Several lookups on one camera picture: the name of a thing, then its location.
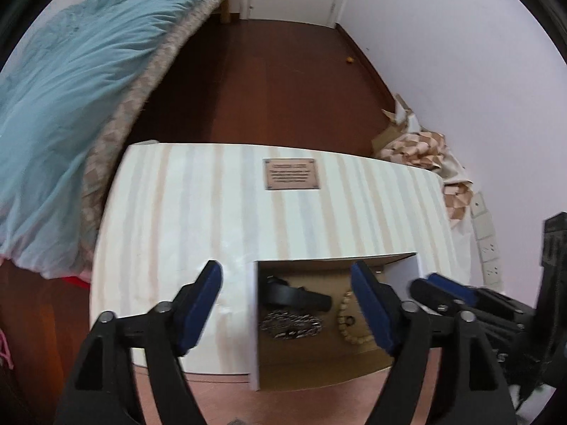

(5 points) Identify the beige checkered cloth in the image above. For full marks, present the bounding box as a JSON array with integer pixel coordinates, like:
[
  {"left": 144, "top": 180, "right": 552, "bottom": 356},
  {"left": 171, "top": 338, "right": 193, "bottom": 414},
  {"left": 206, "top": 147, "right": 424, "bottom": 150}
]
[{"left": 376, "top": 110, "right": 475, "bottom": 240}]

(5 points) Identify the brown cardboard piece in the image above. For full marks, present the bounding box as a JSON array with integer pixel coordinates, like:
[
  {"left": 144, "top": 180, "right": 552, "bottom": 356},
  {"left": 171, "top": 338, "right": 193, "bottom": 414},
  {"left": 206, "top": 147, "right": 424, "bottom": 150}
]
[{"left": 371, "top": 93, "right": 415, "bottom": 155}]

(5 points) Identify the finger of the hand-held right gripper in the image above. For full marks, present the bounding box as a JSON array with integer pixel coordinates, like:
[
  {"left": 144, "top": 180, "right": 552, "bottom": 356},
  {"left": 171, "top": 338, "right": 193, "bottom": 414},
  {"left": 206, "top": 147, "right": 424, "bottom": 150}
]
[
  {"left": 427, "top": 273, "right": 481, "bottom": 304},
  {"left": 410, "top": 278, "right": 461, "bottom": 315}
]

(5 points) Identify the wooden bead bracelet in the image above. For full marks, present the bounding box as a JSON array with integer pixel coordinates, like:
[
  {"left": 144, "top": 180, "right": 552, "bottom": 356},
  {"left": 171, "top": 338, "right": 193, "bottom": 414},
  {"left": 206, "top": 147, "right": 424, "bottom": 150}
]
[{"left": 335, "top": 290, "right": 377, "bottom": 346}]

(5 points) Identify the beige patterned mattress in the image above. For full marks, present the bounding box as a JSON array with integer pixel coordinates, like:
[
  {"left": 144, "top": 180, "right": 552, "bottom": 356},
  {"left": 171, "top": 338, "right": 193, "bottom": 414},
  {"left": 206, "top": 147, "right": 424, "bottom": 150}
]
[{"left": 82, "top": 0, "right": 235, "bottom": 249}]

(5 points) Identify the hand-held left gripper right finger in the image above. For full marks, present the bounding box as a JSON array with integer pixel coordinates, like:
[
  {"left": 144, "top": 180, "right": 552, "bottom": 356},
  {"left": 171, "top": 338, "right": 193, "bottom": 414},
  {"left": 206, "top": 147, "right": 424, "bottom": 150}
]
[{"left": 350, "top": 260, "right": 519, "bottom": 425}]

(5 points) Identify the black smart band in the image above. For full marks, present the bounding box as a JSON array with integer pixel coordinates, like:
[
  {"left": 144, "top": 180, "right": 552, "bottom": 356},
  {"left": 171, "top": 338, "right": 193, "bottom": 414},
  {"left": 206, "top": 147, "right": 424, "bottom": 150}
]
[{"left": 264, "top": 276, "right": 333, "bottom": 313}]

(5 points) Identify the white wall switch plate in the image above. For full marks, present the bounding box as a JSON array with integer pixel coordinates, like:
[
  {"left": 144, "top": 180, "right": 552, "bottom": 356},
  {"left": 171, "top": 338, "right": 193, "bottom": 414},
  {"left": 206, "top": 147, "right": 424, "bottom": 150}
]
[
  {"left": 474, "top": 213, "right": 493, "bottom": 240},
  {"left": 470, "top": 192, "right": 488, "bottom": 219}
]

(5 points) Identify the pink cloth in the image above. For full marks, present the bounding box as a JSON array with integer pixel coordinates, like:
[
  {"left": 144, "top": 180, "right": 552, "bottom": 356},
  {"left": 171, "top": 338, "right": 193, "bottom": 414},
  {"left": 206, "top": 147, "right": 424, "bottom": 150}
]
[{"left": 0, "top": 332, "right": 14, "bottom": 368}]

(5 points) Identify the silver chain bracelet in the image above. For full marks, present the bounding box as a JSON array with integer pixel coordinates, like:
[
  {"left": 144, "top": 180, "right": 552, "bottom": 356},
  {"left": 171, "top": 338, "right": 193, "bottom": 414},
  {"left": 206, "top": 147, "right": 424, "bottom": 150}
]
[{"left": 259, "top": 310, "right": 323, "bottom": 341}]

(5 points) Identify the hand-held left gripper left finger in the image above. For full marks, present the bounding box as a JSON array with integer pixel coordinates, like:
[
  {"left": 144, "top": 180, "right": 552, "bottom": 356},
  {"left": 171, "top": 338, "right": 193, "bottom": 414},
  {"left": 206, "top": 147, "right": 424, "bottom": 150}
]
[{"left": 53, "top": 260, "right": 223, "bottom": 425}]

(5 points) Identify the striped and pink tablecloth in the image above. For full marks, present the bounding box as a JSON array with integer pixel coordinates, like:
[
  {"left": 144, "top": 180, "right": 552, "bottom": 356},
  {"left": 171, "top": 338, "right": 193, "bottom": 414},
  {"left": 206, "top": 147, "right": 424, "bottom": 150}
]
[{"left": 89, "top": 142, "right": 459, "bottom": 425}]

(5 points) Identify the white cardboard box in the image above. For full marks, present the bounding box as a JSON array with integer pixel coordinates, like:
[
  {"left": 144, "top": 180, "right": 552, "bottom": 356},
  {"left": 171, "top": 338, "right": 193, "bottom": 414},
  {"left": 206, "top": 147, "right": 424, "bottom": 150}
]
[{"left": 248, "top": 251, "right": 421, "bottom": 392}]

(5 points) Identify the white wall socket plate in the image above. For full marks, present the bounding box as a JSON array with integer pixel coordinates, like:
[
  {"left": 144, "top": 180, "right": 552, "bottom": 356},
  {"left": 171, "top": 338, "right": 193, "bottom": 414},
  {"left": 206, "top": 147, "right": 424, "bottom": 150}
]
[
  {"left": 479, "top": 236, "right": 499, "bottom": 264},
  {"left": 484, "top": 259, "right": 503, "bottom": 288}
]

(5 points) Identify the light blue duvet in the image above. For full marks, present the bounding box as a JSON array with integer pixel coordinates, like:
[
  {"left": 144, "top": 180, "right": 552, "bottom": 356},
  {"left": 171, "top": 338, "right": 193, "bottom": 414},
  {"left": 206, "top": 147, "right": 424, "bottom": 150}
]
[{"left": 0, "top": 0, "right": 207, "bottom": 275}]

